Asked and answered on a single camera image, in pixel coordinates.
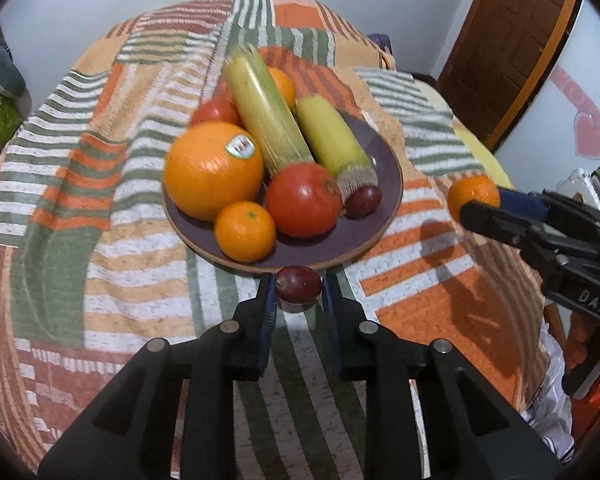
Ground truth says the dark red grape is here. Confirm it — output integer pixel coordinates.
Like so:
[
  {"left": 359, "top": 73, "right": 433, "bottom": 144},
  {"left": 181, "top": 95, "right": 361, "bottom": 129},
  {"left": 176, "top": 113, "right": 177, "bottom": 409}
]
[
  {"left": 275, "top": 266, "right": 322, "bottom": 304},
  {"left": 344, "top": 185, "right": 382, "bottom": 219}
]

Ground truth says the striped patchwork bed cover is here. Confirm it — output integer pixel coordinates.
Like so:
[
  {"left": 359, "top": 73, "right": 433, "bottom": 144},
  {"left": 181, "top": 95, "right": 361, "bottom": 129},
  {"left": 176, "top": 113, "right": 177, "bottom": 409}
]
[{"left": 0, "top": 0, "right": 548, "bottom": 469}]

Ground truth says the red tomato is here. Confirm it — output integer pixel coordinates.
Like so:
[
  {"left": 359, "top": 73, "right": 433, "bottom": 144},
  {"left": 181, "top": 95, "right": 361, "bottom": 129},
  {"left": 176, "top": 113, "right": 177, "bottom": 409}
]
[
  {"left": 189, "top": 96, "right": 242, "bottom": 127},
  {"left": 264, "top": 162, "right": 342, "bottom": 238}
]

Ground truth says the blue backpack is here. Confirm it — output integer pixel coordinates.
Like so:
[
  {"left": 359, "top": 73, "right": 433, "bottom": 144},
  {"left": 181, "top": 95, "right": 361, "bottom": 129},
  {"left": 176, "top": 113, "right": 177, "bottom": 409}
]
[{"left": 368, "top": 34, "right": 393, "bottom": 55}]

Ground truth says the green husked corn cob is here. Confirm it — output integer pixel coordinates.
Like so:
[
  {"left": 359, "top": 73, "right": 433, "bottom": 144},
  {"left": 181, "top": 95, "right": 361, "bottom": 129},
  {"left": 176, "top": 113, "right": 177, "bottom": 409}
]
[{"left": 222, "top": 44, "right": 314, "bottom": 177}]

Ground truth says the brown wooden door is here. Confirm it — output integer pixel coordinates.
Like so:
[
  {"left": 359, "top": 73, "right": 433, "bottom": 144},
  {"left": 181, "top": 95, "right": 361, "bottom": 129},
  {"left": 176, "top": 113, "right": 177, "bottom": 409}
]
[{"left": 439, "top": 0, "right": 582, "bottom": 151}]

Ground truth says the large plain orange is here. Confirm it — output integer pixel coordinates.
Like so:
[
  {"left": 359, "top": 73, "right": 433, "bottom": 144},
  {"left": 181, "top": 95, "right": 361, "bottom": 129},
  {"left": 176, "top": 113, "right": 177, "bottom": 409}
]
[{"left": 268, "top": 66, "right": 297, "bottom": 110}]

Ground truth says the yellow corn cob short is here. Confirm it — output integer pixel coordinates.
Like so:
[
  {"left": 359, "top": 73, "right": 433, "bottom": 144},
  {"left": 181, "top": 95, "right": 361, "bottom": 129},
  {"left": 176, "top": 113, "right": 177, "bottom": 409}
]
[{"left": 296, "top": 94, "right": 378, "bottom": 203}]

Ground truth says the large orange with sticker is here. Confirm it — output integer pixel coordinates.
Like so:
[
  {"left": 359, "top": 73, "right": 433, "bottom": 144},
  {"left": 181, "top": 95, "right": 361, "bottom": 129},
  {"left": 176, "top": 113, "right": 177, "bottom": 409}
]
[{"left": 162, "top": 122, "right": 264, "bottom": 221}]

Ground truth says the small mandarin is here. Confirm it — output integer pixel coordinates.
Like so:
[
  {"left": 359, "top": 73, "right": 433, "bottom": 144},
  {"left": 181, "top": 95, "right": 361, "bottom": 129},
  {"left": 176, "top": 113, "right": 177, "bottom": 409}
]
[
  {"left": 213, "top": 200, "right": 276, "bottom": 263},
  {"left": 446, "top": 174, "right": 501, "bottom": 222}
]

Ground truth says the purple ceramic plate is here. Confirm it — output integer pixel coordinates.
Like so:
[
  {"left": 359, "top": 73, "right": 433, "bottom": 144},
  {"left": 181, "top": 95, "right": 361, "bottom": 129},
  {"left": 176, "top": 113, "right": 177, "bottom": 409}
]
[{"left": 162, "top": 113, "right": 403, "bottom": 274}]

